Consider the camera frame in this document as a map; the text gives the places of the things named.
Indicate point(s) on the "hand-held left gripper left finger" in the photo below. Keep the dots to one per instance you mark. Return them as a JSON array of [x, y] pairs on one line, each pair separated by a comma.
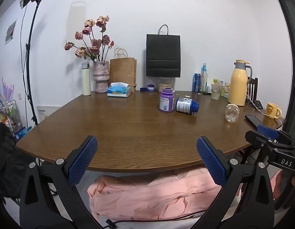
[[82, 163]]

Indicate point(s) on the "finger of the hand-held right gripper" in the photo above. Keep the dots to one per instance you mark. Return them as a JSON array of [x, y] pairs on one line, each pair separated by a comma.
[[261, 142], [267, 131]]

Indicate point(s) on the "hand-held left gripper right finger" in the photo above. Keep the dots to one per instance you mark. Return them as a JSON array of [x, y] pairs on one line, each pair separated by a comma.
[[211, 163]]

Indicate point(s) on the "clear glass cup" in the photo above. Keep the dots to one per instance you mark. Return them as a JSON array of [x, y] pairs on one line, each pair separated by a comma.
[[231, 114]]

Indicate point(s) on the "black phone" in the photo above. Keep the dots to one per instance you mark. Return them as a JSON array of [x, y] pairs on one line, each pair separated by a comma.
[[253, 121]]

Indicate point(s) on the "yellow cartoon mug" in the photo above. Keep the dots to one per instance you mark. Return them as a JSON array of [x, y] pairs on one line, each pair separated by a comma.
[[272, 111]]

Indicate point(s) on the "black power strip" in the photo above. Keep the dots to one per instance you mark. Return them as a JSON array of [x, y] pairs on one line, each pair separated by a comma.
[[259, 104]]

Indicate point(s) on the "dark wooden chair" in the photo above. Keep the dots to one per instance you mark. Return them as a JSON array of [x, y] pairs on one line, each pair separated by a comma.
[[254, 85]]

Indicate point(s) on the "yellow thermos jug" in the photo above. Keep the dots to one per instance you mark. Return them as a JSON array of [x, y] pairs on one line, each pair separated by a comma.
[[238, 85]]

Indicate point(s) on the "pink blanket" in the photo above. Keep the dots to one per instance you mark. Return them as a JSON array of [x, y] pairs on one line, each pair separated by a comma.
[[157, 195]]

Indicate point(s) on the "blue pill bottle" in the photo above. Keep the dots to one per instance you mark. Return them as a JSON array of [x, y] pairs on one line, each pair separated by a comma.
[[185, 105]]

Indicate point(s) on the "white cardboard box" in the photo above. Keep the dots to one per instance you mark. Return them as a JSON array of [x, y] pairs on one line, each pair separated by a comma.
[[46, 111]]

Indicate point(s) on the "clear drinking glass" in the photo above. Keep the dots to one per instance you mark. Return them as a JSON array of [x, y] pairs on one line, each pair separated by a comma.
[[215, 93]]

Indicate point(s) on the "blue packet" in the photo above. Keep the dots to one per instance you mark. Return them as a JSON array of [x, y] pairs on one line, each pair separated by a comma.
[[22, 133]]

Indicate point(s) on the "dark cloth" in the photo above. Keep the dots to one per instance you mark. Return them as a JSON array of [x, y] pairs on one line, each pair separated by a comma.
[[11, 162]]

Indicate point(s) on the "purple jar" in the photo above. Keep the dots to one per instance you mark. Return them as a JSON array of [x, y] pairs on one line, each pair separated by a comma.
[[166, 101]]

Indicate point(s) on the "blue tissue box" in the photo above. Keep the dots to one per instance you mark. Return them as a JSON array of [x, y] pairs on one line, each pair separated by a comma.
[[118, 91]]

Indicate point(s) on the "tall glass bottle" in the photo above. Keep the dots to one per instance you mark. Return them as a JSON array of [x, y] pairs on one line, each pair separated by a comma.
[[204, 81]]

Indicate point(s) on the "blue drink can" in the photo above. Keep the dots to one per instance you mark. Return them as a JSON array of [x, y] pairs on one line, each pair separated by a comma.
[[196, 83]]

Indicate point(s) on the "white thermos bottle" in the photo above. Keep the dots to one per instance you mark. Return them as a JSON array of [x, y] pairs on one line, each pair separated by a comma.
[[86, 81]]

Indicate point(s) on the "metal storage rack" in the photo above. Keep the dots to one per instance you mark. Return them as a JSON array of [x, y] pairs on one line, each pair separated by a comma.
[[10, 116]]

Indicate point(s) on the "pink stone vase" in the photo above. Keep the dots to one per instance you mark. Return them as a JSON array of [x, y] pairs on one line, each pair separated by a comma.
[[101, 76]]

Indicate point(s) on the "clear snack jar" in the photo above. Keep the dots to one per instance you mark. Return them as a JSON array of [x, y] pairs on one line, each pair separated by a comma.
[[165, 85]]

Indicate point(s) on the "blue lid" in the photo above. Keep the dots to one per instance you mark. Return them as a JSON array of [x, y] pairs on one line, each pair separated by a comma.
[[143, 89]]

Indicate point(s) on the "small blue white jar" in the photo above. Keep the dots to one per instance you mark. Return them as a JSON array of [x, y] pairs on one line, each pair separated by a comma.
[[151, 88]]

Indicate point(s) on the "brown paper bag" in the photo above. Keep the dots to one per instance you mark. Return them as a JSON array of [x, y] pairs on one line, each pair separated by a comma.
[[123, 72]]

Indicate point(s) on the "black paper bag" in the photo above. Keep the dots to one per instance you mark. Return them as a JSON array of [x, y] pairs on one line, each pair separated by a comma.
[[163, 56]]

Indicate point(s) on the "dried pink roses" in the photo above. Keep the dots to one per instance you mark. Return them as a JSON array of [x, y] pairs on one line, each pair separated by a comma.
[[94, 44]]

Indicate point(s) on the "purple wall decoration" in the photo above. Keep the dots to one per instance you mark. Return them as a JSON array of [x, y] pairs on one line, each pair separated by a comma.
[[7, 89]]

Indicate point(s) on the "wall poster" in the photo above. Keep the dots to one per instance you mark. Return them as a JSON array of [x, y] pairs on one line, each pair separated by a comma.
[[11, 31]]

